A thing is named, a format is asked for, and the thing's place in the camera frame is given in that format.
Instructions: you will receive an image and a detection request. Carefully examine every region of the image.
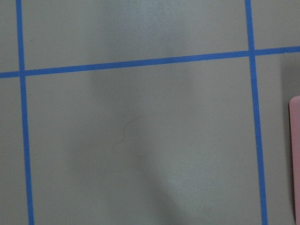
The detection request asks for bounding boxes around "pink plastic bin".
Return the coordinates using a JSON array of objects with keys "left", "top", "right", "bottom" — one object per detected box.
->
[{"left": 289, "top": 96, "right": 300, "bottom": 225}]

